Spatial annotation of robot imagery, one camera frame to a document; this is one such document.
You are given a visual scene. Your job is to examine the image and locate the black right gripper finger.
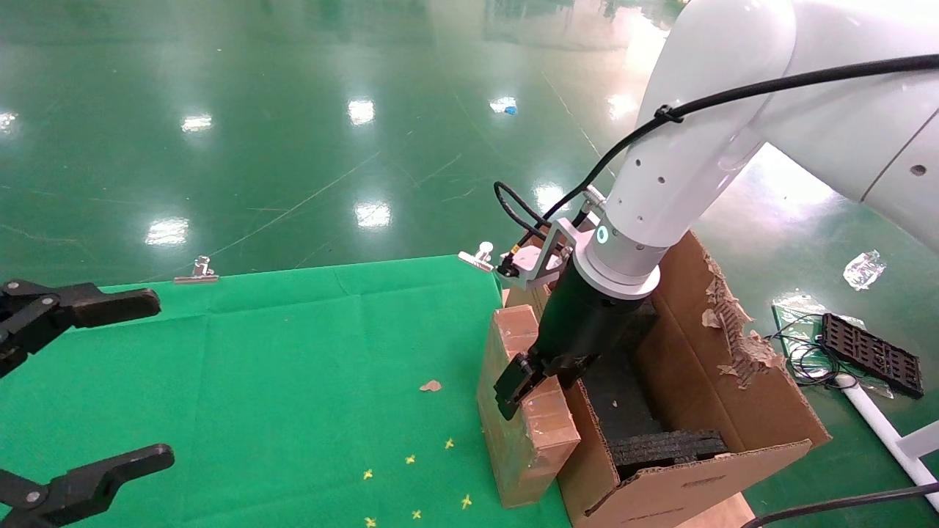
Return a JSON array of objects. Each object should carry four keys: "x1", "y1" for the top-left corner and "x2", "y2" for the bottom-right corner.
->
[{"x1": 494, "y1": 353, "x2": 547, "y2": 421}]

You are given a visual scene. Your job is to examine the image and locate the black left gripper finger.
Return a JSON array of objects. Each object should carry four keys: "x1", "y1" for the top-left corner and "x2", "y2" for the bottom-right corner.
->
[
  {"x1": 0, "y1": 279, "x2": 161, "y2": 378},
  {"x1": 0, "y1": 444, "x2": 175, "y2": 528}
]

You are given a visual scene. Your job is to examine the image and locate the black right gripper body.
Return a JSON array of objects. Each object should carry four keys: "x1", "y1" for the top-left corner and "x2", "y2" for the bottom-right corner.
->
[{"x1": 528, "y1": 257, "x2": 650, "y2": 389}]

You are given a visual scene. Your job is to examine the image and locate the small brown cardboard box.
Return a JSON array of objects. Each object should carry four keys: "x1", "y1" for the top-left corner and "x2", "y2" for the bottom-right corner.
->
[{"x1": 477, "y1": 304, "x2": 582, "y2": 508}]

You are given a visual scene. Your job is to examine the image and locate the large open cardboard carton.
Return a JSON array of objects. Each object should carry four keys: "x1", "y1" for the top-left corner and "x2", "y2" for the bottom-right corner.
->
[{"x1": 505, "y1": 227, "x2": 832, "y2": 528}]

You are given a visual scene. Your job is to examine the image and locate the silver binder clip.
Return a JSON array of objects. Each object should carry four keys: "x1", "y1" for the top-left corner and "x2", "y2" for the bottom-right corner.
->
[
  {"x1": 458, "y1": 241, "x2": 494, "y2": 272},
  {"x1": 173, "y1": 256, "x2": 219, "y2": 285}
]

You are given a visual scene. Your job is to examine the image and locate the black foam insert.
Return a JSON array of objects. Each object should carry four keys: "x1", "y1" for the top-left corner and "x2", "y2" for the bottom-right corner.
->
[{"x1": 580, "y1": 301, "x2": 728, "y2": 470}]

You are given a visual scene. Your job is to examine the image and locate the green table cloth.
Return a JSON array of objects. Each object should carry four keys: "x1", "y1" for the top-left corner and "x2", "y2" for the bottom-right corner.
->
[{"x1": 0, "y1": 255, "x2": 573, "y2": 528}]

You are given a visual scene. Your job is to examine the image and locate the green clear plastic bag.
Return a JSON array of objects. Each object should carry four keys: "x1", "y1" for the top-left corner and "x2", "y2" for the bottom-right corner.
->
[{"x1": 772, "y1": 295, "x2": 844, "y2": 382}]

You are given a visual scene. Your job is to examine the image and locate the crumpled clear plastic wrapper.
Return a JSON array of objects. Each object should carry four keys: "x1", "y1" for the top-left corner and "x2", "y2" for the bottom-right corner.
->
[{"x1": 844, "y1": 250, "x2": 881, "y2": 291}]

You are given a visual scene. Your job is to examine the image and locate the black perforated plastic tray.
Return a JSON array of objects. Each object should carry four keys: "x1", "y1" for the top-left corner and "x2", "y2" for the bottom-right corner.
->
[{"x1": 819, "y1": 313, "x2": 925, "y2": 400}]

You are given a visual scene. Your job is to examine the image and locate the white metal stand pole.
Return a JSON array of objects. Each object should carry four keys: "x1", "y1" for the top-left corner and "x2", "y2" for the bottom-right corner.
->
[{"x1": 840, "y1": 374, "x2": 939, "y2": 510}]

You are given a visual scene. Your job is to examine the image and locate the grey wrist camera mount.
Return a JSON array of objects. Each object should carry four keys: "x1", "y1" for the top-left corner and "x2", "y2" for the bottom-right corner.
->
[{"x1": 497, "y1": 218, "x2": 588, "y2": 290}]

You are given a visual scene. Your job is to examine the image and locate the thin black wire bundle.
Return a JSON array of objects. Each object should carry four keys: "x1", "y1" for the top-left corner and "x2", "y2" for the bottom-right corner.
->
[{"x1": 767, "y1": 315, "x2": 855, "y2": 388}]

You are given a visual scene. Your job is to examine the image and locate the black floor cable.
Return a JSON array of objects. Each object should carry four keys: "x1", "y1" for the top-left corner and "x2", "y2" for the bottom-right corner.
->
[{"x1": 741, "y1": 483, "x2": 939, "y2": 528}]

